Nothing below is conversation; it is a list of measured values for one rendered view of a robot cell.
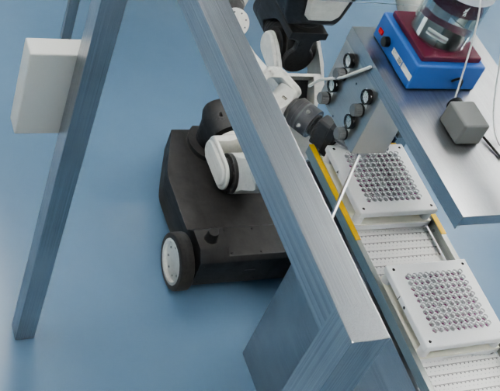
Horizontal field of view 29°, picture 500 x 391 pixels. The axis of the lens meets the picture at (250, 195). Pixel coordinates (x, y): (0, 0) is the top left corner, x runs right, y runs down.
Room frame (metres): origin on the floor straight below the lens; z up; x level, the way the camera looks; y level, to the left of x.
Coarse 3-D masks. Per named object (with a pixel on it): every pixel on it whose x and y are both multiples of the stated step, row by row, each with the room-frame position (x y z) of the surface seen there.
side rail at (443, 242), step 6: (432, 222) 2.02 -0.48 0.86; (432, 228) 2.01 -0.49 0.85; (432, 234) 2.00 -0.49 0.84; (438, 234) 1.99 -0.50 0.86; (444, 234) 1.99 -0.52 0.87; (438, 240) 1.98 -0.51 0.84; (444, 240) 1.97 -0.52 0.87; (444, 246) 1.96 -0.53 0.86; (450, 246) 1.95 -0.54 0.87; (444, 252) 1.95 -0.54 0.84; (450, 252) 1.93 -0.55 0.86; (456, 252) 1.94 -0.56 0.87; (450, 258) 1.92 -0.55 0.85; (456, 258) 1.92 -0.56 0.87; (498, 348) 1.70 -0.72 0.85; (498, 354) 1.69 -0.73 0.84
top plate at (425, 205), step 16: (400, 144) 2.21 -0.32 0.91; (336, 160) 2.03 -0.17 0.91; (368, 160) 2.09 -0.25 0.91; (384, 160) 2.12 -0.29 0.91; (400, 160) 2.14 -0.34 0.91; (352, 176) 2.00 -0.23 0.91; (384, 176) 2.05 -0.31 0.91; (416, 176) 2.11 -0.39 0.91; (352, 192) 1.94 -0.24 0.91; (368, 208) 1.91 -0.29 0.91; (384, 208) 1.93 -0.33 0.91; (400, 208) 1.96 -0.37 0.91; (416, 208) 1.99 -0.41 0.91; (432, 208) 2.01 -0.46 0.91
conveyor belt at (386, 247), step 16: (368, 240) 1.88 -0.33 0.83; (384, 240) 1.90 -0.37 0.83; (400, 240) 1.93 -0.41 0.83; (416, 240) 1.96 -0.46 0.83; (432, 240) 1.98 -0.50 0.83; (384, 256) 1.85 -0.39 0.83; (400, 256) 1.87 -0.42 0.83; (416, 256) 1.90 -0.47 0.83; (432, 256) 1.93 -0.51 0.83; (432, 368) 1.57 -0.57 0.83; (448, 368) 1.59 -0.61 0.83; (464, 368) 1.61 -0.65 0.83; (480, 368) 1.63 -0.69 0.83; (496, 368) 1.65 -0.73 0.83; (432, 384) 1.52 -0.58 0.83; (448, 384) 1.54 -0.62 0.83; (464, 384) 1.56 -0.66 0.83; (480, 384) 1.58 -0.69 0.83; (496, 384) 1.60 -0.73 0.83
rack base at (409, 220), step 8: (328, 168) 2.04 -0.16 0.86; (336, 176) 2.02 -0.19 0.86; (336, 184) 1.99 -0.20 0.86; (344, 200) 1.95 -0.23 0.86; (352, 208) 1.93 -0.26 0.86; (352, 216) 1.90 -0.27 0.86; (384, 216) 1.95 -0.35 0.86; (392, 216) 1.97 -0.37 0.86; (400, 216) 1.98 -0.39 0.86; (408, 216) 2.00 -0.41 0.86; (416, 216) 2.01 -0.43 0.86; (360, 224) 1.89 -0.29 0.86; (368, 224) 1.90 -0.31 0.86; (376, 224) 1.92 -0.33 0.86; (384, 224) 1.93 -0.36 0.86; (392, 224) 1.95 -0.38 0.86; (400, 224) 1.96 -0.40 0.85; (408, 224) 1.98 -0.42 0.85; (416, 224) 2.00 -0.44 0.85; (424, 224) 2.01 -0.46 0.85
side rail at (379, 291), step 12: (312, 156) 2.06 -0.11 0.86; (324, 180) 1.99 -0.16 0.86; (336, 216) 1.90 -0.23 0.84; (348, 228) 1.86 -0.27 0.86; (348, 240) 1.84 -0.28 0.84; (360, 240) 1.83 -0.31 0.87; (360, 252) 1.79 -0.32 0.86; (360, 264) 1.77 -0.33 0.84; (372, 264) 1.77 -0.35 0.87; (372, 276) 1.73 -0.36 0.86; (372, 288) 1.71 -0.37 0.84; (384, 288) 1.71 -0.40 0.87; (384, 300) 1.67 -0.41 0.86; (384, 312) 1.65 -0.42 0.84; (396, 312) 1.65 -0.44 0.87; (396, 324) 1.61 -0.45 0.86; (396, 336) 1.60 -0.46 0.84; (408, 348) 1.56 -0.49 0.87; (408, 360) 1.54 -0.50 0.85; (420, 372) 1.50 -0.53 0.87; (420, 384) 1.49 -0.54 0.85
